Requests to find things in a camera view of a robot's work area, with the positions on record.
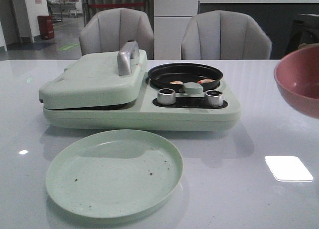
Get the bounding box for red belt stanchion barrier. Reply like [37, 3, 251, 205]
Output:
[88, 2, 147, 8]

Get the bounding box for silver control knob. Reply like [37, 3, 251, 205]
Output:
[157, 88, 176, 105]
[204, 90, 223, 107]

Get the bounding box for black round frying pan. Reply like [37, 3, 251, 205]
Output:
[148, 63, 223, 92]

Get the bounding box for left grey upholstered chair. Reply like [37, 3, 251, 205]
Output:
[79, 8, 154, 60]

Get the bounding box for grey upholstered chair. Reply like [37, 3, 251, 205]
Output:
[181, 10, 272, 60]
[79, 8, 154, 60]

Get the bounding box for right grey upholstered chair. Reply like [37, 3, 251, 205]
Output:
[181, 10, 272, 60]

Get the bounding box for pink bowl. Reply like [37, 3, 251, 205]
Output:
[274, 45, 319, 118]

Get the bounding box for red trash bin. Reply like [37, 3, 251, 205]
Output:
[37, 15, 54, 39]

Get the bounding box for orange shrimp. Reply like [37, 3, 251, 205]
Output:
[197, 79, 215, 84]
[170, 81, 184, 85]

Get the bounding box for mint green breakfast maker base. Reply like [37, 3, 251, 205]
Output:
[43, 76, 241, 132]

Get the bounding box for mint green round plate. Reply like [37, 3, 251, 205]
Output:
[45, 130, 183, 220]

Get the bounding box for white refrigerator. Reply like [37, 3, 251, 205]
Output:
[154, 0, 199, 60]

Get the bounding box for left silver control knob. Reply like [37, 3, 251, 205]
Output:
[157, 88, 176, 105]

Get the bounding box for breakfast maker hinged lid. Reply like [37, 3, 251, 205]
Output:
[39, 41, 148, 110]

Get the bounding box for right silver control knob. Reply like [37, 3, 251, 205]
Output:
[204, 90, 223, 107]

